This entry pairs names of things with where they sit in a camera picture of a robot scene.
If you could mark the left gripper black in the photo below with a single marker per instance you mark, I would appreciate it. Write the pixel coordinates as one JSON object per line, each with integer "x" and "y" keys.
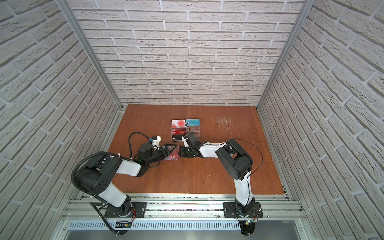
{"x": 166, "y": 152}

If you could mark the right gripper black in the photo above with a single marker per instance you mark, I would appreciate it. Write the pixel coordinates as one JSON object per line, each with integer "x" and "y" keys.
{"x": 183, "y": 153}

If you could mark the red leather card wallet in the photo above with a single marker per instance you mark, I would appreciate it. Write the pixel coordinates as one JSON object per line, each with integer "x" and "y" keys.
{"x": 174, "y": 156}

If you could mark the clear acrylic card display stand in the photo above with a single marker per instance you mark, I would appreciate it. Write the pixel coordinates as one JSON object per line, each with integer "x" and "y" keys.
{"x": 195, "y": 130}

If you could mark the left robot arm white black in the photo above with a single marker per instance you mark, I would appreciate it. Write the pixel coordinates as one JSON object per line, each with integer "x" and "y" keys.
{"x": 94, "y": 174}

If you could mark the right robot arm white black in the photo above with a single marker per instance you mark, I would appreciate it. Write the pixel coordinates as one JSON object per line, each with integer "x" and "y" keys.
{"x": 236, "y": 161}

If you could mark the black VIP card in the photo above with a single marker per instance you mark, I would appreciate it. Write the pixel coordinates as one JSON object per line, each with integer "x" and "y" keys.
{"x": 177, "y": 138}

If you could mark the red VIP card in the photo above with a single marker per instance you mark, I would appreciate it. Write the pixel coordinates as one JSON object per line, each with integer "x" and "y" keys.
{"x": 178, "y": 131}

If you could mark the white red circle card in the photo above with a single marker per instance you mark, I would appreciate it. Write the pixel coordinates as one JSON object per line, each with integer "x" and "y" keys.
{"x": 178, "y": 123}

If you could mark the teal VIP card in stand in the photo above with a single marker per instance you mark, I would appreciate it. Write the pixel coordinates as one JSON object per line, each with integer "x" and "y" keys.
{"x": 193, "y": 122}

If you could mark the small circuit board left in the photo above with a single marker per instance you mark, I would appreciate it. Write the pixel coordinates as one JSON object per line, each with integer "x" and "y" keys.
{"x": 123, "y": 224}

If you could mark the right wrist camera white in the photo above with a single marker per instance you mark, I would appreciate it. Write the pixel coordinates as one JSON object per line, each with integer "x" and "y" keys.
{"x": 186, "y": 145}

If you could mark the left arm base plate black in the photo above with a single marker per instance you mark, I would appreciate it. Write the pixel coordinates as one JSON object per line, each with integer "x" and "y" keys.
{"x": 126, "y": 210}

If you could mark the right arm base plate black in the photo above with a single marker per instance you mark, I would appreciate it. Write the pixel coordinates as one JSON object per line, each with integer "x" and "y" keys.
{"x": 236, "y": 210}

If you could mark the aluminium mounting rail frame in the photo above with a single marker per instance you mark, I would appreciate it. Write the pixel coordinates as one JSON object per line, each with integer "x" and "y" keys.
{"x": 204, "y": 212}

